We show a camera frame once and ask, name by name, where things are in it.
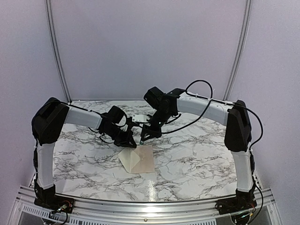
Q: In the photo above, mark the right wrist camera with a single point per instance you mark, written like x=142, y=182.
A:
x=140, y=118

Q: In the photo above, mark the right aluminium corner post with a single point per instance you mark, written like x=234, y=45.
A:
x=240, y=48

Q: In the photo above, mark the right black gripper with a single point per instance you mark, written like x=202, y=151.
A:
x=154, y=133

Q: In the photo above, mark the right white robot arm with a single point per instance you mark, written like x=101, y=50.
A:
x=234, y=116

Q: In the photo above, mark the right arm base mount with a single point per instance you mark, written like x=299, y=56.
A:
x=242, y=201

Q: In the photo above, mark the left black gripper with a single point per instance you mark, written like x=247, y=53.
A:
x=125, y=142

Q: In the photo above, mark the aluminium corner post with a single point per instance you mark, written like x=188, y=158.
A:
x=240, y=48
x=56, y=52

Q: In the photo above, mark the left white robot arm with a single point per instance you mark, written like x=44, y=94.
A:
x=47, y=125

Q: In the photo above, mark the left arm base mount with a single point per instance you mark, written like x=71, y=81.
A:
x=47, y=198

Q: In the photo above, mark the aluminium front rail frame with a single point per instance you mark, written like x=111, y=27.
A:
x=102, y=212

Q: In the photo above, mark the left aluminium corner post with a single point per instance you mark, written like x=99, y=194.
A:
x=56, y=52

